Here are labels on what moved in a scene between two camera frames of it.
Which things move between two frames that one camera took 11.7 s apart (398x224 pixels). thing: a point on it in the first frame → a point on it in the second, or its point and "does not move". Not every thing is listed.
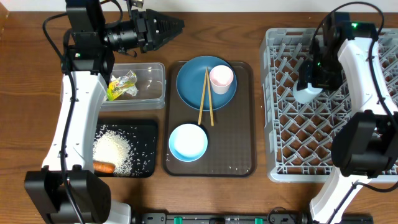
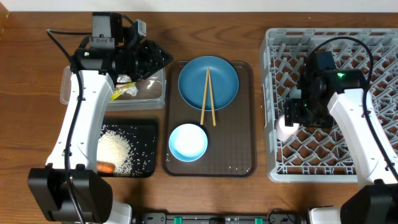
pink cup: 221,77 → 285,132
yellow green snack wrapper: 115,86 does not move
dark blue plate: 190,81 does not move
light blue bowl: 188,142 does not move
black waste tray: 143,138 does not move
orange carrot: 103,167 does not move
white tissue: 119,84 → 126,78
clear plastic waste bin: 151,85 does not move
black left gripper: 139,31 → 158,59
